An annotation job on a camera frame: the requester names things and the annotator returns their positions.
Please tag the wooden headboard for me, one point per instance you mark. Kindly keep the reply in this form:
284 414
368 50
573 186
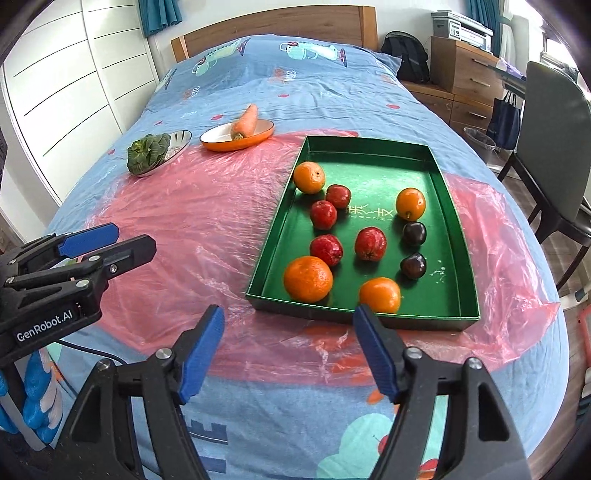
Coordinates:
277 25

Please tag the teal curtain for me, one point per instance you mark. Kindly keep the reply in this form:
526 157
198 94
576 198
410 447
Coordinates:
159 14
482 11

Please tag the grey office chair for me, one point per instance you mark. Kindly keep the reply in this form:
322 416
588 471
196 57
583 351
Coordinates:
554 115

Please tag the wrinkled mandarin orange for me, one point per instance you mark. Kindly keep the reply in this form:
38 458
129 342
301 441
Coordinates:
308 279

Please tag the navy tote bag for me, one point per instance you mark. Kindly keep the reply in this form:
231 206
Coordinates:
504 121

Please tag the carrot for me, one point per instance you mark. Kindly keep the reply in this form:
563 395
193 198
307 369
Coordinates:
247 121

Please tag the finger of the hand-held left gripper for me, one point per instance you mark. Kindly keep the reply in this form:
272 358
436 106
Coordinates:
134 249
90 237

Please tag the orange oval dish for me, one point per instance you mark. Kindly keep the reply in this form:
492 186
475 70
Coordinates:
217 138

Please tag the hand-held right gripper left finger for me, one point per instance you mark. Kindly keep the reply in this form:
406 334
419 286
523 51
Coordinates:
203 355

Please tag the pink plastic sheet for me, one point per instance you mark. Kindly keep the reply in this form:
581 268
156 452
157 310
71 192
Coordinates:
184 217

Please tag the trash bin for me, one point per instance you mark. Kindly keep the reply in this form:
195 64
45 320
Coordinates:
480 141

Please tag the grey printer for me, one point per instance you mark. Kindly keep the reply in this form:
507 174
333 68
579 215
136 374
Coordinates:
461 27

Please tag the person's left hand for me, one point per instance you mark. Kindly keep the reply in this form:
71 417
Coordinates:
39 397

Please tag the wooden dresser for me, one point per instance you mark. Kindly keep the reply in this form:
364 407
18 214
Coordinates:
466 69

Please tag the small red apple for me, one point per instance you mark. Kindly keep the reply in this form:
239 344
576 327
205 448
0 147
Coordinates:
370 243
323 214
337 196
326 250

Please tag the white wardrobe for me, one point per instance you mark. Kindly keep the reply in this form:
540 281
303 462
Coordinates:
69 69

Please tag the grey desk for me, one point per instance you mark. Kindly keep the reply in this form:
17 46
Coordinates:
510 69

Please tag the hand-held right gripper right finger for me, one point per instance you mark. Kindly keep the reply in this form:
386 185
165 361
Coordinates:
374 350

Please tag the silver plate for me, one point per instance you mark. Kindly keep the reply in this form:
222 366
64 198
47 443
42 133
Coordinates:
181 141

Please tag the blue printed bed sheet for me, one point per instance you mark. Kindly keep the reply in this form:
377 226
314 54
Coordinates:
300 74

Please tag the dark purple plum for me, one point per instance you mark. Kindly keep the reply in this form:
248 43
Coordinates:
414 233
413 265

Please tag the green tray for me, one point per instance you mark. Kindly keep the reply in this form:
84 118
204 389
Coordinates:
378 161

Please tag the green bok choy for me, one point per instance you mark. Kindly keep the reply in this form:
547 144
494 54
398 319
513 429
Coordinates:
145 152

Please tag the black backpack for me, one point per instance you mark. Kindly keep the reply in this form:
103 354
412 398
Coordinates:
406 55

